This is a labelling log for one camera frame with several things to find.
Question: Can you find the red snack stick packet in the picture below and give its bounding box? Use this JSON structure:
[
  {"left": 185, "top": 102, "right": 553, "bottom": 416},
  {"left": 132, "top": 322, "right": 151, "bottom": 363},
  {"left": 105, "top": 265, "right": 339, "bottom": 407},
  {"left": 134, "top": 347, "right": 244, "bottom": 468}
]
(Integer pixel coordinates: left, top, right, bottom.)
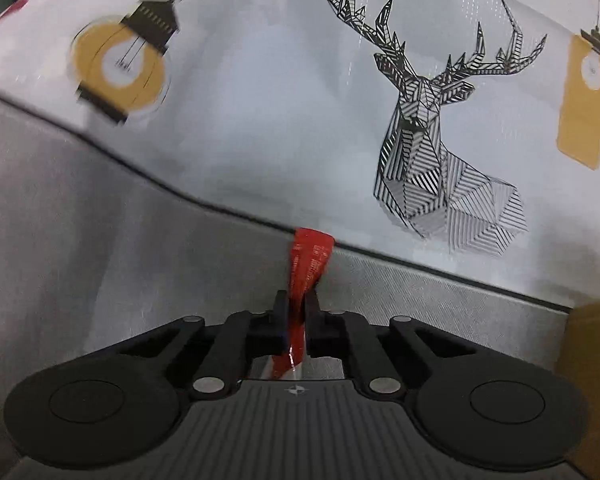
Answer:
[{"left": 266, "top": 228, "right": 335, "bottom": 380}]

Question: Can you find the grey deer print sofa cover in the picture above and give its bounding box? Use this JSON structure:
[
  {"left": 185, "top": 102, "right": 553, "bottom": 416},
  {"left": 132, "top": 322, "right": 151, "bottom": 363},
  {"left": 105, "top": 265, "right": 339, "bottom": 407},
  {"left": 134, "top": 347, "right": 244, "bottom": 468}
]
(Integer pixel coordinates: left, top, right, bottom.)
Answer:
[{"left": 0, "top": 0, "right": 600, "bottom": 479}]

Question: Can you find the brown cardboard box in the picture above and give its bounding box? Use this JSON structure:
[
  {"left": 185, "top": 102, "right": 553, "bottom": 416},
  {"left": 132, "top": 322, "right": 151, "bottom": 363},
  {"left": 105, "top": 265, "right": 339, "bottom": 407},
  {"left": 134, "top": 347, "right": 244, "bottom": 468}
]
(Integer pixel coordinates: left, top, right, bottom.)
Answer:
[{"left": 556, "top": 302, "right": 600, "bottom": 479}]

